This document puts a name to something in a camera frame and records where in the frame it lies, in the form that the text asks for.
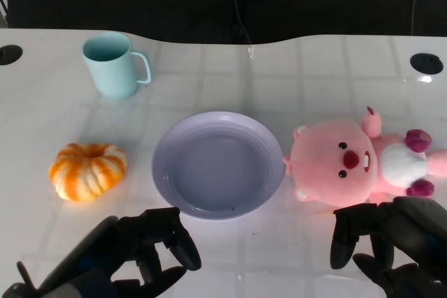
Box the lavender plastic plate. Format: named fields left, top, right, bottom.
left=151, top=111, right=286, bottom=221

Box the light blue mug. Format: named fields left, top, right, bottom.
left=82, top=31, right=154, bottom=99

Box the orange white striped pumpkin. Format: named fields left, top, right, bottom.
left=47, top=142, right=128, bottom=202

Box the pink plush doll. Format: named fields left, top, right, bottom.
left=282, top=105, right=447, bottom=214

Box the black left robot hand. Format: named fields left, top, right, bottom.
left=37, top=207, right=203, bottom=298

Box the black round table grommet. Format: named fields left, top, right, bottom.
left=409, top=52, right=444, bottom=75
left=0, top=45, right=24, bottom=66

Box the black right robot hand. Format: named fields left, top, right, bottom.
left=330, top=195, right=447, bottom=298

